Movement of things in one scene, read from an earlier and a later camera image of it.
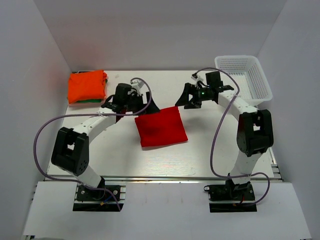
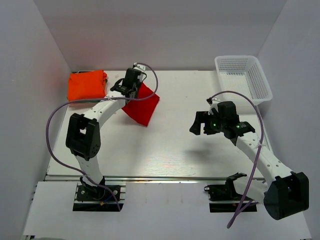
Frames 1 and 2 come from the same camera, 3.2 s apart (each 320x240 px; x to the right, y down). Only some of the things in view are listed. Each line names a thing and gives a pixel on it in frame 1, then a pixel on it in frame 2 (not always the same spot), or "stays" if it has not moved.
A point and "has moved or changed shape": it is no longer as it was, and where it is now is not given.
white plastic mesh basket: (246, 70) stays
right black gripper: (184, 99) -> (203, 117)
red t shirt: (166, 127) has moved or changed shape
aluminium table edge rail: (168, 178) stays
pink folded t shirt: (77, 105) stays
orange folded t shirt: (86, 85) stays
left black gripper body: (135, 103) -> (137, 87)
